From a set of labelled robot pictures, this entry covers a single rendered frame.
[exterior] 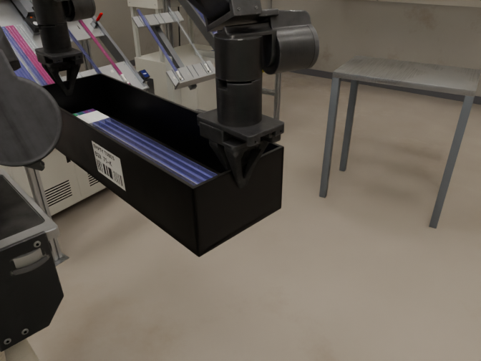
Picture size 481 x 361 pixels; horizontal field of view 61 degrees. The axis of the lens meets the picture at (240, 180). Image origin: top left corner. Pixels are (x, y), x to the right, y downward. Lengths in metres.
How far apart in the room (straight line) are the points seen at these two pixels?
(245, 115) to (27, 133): 0.24
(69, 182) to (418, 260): 1.95
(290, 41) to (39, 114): 0.29
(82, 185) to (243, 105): 2.17
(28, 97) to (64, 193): 2.17
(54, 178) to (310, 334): 1.58
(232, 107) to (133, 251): 1.81
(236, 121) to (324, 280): 1.62
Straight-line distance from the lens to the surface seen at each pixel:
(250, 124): 0.51
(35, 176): 2.07
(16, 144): 0.40
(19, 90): 0.40
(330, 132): 2.46
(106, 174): 0.74
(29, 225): 0.66
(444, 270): 2.30
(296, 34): 0.52
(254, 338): 1.79
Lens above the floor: 1.38
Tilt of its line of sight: 30 degrees down
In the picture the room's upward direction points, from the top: straight up
